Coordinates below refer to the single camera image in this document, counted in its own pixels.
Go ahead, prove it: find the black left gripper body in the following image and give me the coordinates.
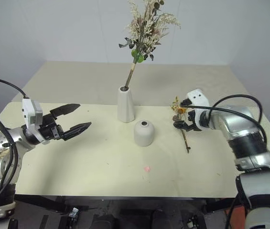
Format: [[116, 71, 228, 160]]
[[39, 111, 66, 142]]

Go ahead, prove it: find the tall white ceramic vase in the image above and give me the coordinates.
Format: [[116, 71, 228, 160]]
[[117, 85, 136, 124]]

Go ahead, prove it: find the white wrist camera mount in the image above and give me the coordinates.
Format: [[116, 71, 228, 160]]
[[185, 88, 210, 132], [22, 98, 51, 146]]

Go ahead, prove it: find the small yellow flower bouquet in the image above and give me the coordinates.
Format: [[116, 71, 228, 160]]
[[169, 95, 192, 154]]

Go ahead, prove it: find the black table frame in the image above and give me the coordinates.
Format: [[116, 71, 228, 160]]
[[14, 194, 239, 229]]

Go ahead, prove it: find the red object under table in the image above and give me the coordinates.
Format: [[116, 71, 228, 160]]
[[223, 207, 248, 229]]

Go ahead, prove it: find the large dried flower bouquet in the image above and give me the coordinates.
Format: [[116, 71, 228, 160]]
[[118, 0, 182, 93]]

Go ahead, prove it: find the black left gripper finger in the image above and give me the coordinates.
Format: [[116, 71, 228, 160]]
[[49, 103, 81, 118], [63, 122, 92, 141]]

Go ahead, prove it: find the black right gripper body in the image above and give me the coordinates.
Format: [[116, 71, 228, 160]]
[[180, 98, 197, 124]]

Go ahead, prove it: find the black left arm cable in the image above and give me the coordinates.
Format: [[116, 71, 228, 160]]
[[0, 77, 29, 215]]

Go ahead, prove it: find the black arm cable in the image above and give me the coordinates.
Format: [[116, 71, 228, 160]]
[[188, 94, 268, 147], [0, 77, 29, 215]]

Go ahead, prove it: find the silver metal clamp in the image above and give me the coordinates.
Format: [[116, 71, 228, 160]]
[[186, 214, 197, 229], [68, 207, 79, 219]]

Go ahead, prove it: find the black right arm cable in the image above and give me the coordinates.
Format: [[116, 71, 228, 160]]
[[188, 94, 268, 147]]

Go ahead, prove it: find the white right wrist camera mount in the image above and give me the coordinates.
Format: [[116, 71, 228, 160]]
[[185, 88, 210, 132]]

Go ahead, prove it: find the dark rounded shape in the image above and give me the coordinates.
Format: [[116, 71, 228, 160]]
[[90, 208, 135, 229]]

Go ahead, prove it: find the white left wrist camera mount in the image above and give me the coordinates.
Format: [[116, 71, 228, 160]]
[[22, 98, 51, 146]]

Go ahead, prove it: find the round white ceramic vase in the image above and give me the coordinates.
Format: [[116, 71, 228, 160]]
[[133, 119, 155, 147]]

